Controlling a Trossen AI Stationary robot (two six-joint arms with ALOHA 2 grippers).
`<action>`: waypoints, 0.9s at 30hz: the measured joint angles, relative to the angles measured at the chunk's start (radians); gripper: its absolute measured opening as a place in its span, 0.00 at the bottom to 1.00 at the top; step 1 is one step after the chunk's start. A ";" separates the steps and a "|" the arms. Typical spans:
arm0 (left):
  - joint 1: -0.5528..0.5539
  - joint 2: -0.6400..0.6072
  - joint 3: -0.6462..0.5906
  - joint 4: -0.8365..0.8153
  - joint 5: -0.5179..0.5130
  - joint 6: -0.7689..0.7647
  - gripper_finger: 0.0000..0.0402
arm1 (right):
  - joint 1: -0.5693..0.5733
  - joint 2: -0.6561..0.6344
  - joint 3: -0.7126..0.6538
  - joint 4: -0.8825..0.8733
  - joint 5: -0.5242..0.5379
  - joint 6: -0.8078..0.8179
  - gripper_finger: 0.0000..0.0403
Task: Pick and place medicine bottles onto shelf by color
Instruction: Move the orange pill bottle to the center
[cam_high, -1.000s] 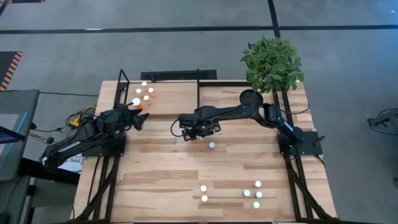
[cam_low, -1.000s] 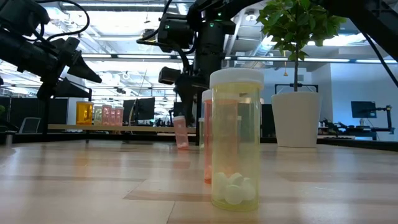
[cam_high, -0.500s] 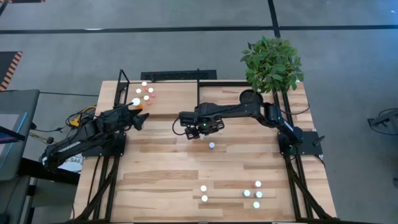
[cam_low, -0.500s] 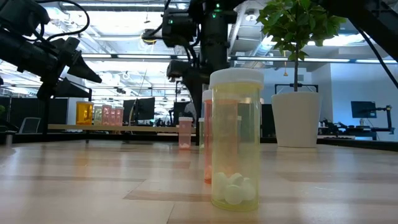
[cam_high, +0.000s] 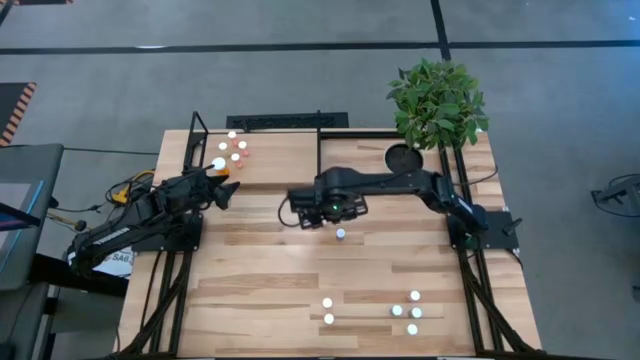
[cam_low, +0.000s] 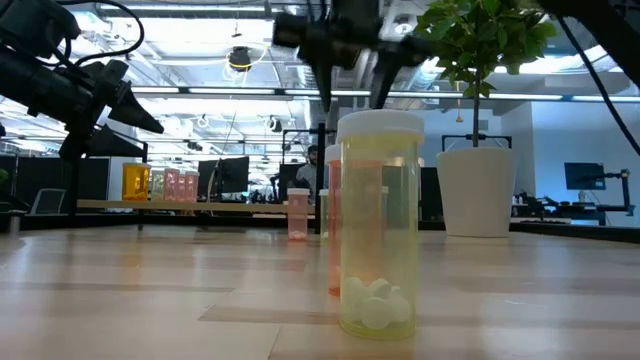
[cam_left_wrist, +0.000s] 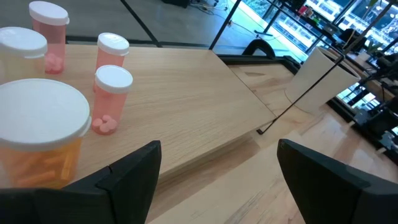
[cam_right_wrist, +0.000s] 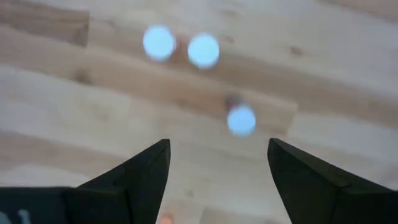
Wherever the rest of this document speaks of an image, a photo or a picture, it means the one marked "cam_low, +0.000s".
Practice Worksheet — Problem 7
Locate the green potted tree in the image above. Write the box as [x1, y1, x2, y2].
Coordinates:
[410, 0, 559, 150]

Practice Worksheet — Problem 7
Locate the black partition panel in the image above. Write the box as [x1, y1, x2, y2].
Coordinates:
[0, 155, 111, 214]

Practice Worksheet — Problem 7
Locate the black computer monitor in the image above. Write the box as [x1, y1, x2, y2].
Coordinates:
[195, 156, 251, 197]
[277, 163, 307, 202]

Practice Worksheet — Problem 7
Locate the black metal stand frame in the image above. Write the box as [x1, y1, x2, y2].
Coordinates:
[440, 132, 513, 152]

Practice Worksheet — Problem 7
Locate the yellow-green medicine bottle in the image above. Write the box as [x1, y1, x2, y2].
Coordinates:
[150, 169, 166, 203]
[335, 109, 426, 342]
[318, 188, 331, 244]

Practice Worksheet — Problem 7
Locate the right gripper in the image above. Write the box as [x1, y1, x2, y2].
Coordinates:
[272, 12, 434, 115]

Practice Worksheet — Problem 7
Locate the black ceiling spotlight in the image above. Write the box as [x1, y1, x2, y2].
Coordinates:
[228, 45, 253, 72]

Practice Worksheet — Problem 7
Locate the large orange medicine bottle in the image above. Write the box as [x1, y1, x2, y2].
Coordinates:
[121, 162, 152, 203]

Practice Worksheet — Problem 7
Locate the blue-lit computer monitor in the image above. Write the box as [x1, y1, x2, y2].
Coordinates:
[563, 161, 607, 192]

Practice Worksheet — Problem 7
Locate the grey metal cylinder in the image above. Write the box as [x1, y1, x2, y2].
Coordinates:
[7, 209, 26, 235]

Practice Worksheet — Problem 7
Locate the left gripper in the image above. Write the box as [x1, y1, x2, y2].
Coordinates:
[58, 58, 166, 161]

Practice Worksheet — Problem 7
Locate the person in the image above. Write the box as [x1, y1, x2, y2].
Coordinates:
[293, 144, 320, 192]

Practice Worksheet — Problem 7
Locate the grey chair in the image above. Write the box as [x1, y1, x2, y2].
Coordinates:
[29, 187, 67, 216]

